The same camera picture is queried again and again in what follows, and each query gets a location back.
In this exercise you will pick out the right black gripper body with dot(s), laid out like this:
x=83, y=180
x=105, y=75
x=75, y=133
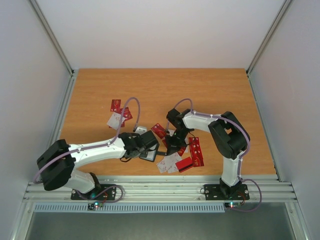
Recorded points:
x=172, y=146

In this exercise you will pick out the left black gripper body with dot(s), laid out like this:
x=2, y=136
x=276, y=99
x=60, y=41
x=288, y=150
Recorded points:
x=141, y=153

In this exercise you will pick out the red card magnetic stripe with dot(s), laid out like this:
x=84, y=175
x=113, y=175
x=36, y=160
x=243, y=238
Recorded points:
x=184, y=164

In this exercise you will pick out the black leather card holder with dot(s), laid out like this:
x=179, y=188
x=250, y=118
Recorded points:
x=149, y=156

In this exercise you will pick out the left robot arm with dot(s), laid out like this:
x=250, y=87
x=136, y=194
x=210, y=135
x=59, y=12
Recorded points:
x=58, y=165

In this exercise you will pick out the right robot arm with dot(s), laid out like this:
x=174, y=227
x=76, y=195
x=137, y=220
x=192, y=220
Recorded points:
x=230, y=139

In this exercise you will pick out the red card centre pile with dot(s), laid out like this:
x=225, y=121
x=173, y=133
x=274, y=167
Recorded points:
x=166, y=145

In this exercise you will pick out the white card lower middle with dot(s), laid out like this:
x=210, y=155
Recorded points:
x=176, y=158

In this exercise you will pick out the red VIP card centre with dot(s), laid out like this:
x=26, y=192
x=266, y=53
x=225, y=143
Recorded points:
x=159, y=131

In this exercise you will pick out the red card column upper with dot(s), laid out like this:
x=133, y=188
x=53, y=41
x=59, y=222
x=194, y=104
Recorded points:
x=195, y=148

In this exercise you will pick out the red VIP card column lower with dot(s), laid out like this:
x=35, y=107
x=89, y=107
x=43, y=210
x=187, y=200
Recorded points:
x=197, y=161

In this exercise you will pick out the red card left cluster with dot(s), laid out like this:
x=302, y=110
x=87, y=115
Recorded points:
x=127, y=114

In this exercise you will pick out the white card left cluster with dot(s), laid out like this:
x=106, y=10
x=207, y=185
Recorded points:
x=115, y=121

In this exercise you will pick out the red card far left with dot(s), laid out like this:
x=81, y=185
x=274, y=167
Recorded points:
x=115, y=105

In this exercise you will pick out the right controller board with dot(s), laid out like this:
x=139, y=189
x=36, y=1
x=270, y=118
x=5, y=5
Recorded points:
x=233, y=205

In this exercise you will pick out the controller board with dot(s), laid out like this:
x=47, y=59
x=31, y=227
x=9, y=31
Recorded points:
x=233, y=205
x=94, y=206

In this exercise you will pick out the left controller board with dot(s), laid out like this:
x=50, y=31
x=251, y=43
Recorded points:
x=94, y=206

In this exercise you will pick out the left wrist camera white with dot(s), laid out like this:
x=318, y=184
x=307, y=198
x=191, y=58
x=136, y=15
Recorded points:
x=140, y=130

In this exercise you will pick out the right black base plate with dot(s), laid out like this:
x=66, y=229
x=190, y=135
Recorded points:
x=216, y=192

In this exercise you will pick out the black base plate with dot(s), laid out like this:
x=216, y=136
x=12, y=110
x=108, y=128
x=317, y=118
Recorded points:
x=216, y=192
x=106, y=192

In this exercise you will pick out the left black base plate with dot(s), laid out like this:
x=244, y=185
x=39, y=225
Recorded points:
x=106, y=192

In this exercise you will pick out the grey slotted cable duct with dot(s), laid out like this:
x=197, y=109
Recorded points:
x=130, y=208

